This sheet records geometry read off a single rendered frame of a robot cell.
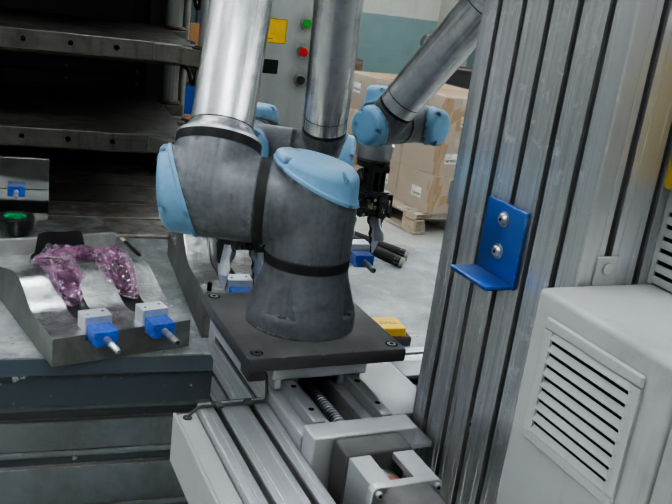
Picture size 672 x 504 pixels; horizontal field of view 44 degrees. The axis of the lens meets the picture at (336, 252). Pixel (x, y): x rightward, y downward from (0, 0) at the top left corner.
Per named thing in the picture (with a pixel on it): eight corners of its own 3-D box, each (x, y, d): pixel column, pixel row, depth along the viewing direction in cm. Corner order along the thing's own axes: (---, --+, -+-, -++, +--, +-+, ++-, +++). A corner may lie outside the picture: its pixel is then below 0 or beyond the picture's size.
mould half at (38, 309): (188, 346, 158) (193, 292, 154) (51, 367, 142) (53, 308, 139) (94, 261, 195) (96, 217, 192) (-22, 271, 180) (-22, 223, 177)
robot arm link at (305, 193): (351, 272, 106) (365, 169, 102) (247, 258, 106) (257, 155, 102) (352, 245, 118) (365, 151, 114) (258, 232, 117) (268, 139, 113)
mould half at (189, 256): (326, 335, 171) (334, 274, 167) (201, 338, 162) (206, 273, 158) (267, 256, 215) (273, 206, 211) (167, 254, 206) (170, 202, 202)
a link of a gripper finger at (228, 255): (214, 294, 156) (229, 249, 154) (208, 283, 161) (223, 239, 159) (229, 298, 157) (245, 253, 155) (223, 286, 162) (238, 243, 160)
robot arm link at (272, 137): (290, 132, 136) (296, 122, 146) (223, 123, 136) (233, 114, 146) (285, 178, 138) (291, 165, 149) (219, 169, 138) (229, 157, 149)
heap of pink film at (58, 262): (148, 297, 163) (151, 260, 160) (58, 308, 152) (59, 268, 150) (100, 256, 182) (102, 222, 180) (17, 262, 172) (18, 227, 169)
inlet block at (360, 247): (382, 282, 175) (386, 258, 173) (360, 282, 173) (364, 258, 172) (361, 261, 187) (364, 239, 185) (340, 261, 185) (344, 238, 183)
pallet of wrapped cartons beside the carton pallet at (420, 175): (502, 231, 593) (527, 100, 565) (413, 236, 551) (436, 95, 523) (403, 187, 690) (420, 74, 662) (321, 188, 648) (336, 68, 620)
